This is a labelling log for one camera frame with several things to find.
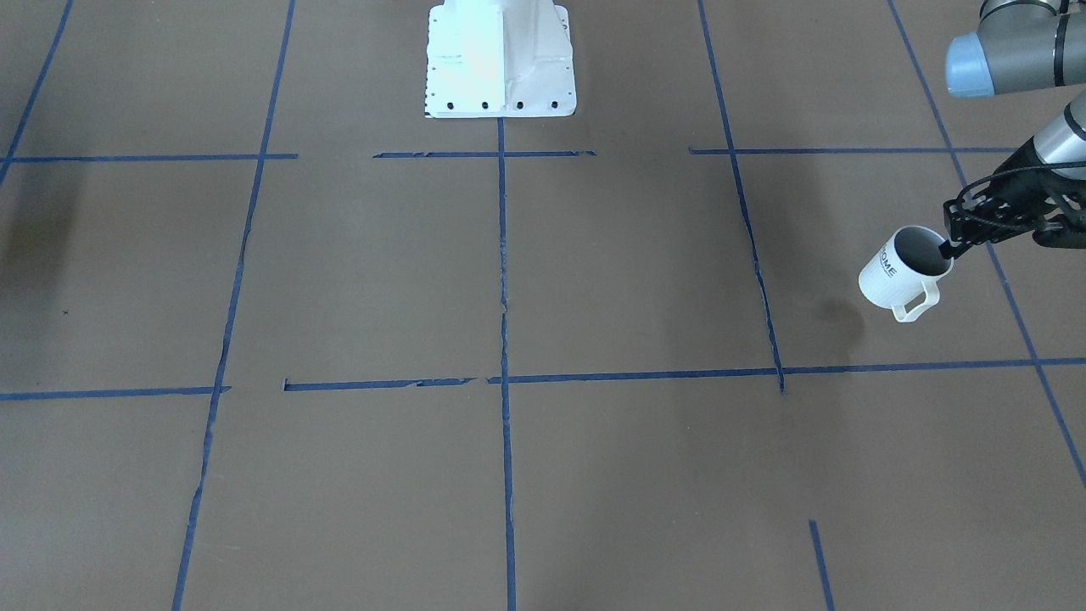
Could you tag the brown paper table mat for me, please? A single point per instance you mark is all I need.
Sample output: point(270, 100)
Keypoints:
point(275, 340)

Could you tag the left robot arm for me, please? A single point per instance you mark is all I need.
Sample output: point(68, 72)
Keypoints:
point(1022, 46)

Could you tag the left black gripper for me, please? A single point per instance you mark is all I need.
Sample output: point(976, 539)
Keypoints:
point(1037, 211)

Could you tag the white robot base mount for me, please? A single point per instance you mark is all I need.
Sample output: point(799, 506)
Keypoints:
point(499, 59)

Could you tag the white ribbed HOME mug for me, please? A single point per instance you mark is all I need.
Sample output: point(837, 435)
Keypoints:
point(904, 274)

